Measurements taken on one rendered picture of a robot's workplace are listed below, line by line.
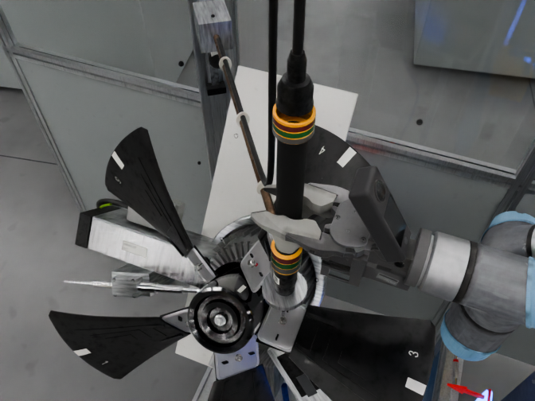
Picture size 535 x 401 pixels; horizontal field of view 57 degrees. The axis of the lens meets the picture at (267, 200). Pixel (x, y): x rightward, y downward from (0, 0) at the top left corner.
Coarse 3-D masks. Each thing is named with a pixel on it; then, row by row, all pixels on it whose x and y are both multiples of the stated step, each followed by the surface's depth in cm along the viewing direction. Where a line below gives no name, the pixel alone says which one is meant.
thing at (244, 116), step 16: (272, 0) 49; (304, 0) 40; (272, 16) 50; (304, 16) 41; (272, 32) 52; (272, 48) 53; (224, 64) 97; (272, 64) 55; (272, 80) 56; (272, 96) 58; (240, 112) 87; (272, 144) 64; (256, 160) 80; (272, 160) 67; (272, 176) 70
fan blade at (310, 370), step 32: (320, 320) 87; (352, 320) 87; (384, 320) 87; (416, 320) 87; (320, 352) 84; (352, 352) 84; (384, 352) 84; (320, 384) 82; (352, 384) 82; (384, 384) 82
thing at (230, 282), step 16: (224, 272) 93; (240, 272) 92; (208, 288) 83; (224, 288) 82; (192, 304) 84; (208, 304) 83; (224, 304) 82; (240, 304) 81; (256, 304) 84; (192, 320) 84; (208, 320) 84; (240, 320) 83; (256, 320) 83; (208, 336) 85; (224, 336) 83; (240, 336) 83; (224, 352) 83
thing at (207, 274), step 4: (192, 252) 88; (196, 252) 86; (188, 256) 93; (192, 256) 90; (196, 256) 87; (200, 256) 86; (192, 260) 92; (196, 260) 89; (200, 260) 87; (192, 264) 94; (196, 264) 91; (204, 264) 86; (204, 268) 88; (208, 268) 86; (200, 272) 93; (204, 272) 90; (208, 272) 87; (212, 272) 86; (204, 276) 92; (208, 276) 89; (212, 276) 86; (208, 280) 91
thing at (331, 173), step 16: (320, 128) 85; (320, 144) 84; (336, 144) 82; (320, 160) 83; (336, 160) 81; (352, 160) 79; (320, 176) 82; (336, 176) 80; (352, 176) 78; (320, 224) 79
